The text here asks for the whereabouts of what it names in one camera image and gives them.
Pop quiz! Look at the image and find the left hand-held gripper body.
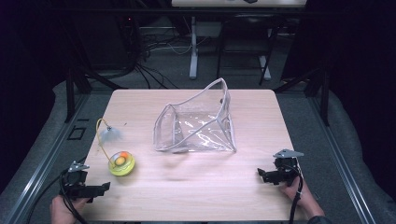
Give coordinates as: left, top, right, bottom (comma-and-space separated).
59, 161, 95, 203

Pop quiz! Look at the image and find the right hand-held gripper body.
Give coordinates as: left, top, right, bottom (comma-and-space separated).
271, 148, 304, 188

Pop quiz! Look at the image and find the person's left hand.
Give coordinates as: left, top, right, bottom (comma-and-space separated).
49, 195, 92, 224

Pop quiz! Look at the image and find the person's right hand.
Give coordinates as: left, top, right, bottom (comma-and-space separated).
277, 175, 325, 219

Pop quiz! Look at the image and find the yellow cat toy with feather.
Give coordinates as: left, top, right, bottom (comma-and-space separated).
95, 118, 136, 177

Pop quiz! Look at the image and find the black tape square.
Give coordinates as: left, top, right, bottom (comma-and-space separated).
66, 125, 88, 142

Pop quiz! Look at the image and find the clear plastic bag grey trim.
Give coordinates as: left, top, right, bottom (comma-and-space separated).
152, 77, 237, 155

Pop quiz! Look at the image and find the black chair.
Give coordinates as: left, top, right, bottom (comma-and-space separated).
216, 12, 283, 87

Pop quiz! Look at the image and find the white desk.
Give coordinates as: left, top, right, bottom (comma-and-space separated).
170, 0, 308, 81

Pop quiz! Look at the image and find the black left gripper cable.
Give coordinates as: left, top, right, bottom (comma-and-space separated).
25, 155, 90, 224

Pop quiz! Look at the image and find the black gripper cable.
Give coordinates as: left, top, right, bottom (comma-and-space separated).
288, 159, 304, 224
25, 155, 90, 224

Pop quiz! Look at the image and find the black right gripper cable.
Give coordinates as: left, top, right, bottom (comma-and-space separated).
288, 159, 304, 224

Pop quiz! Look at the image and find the aluminium rail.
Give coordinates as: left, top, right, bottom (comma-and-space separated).
305, 91, 378, 224
0, 92, 92, 224

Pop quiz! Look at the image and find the black metal frame stand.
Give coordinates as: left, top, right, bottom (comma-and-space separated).
273, 59, 332, 127
63, 59, 129, 124

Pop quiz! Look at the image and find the tangle of floor cables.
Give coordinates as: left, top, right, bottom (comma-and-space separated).
132, 27, 195, 91

